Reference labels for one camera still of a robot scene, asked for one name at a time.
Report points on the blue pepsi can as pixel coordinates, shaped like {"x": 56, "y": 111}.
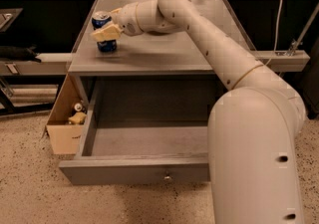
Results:
{"x": 100, "y": 22}

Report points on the cardboard box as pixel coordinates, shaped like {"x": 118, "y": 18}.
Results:
{"x": 64, "y": 136}

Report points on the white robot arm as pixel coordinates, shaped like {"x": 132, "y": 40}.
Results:
{"x": 251, "y": 128}

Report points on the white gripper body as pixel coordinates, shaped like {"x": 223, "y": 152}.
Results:
{"x": 127, "y": 19}

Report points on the yellow sponge item in box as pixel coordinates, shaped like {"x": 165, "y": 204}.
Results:
{"x": 77, "y": 118}

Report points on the grey open top drawer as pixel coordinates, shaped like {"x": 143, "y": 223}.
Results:
{"x": 139, "y": 129}

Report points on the grey cabinet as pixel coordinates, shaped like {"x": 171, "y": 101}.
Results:
{"x": 179, "y": 37}

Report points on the black cloth on shelf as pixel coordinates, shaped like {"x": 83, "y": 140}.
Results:
{"x": 18, "y": 54}

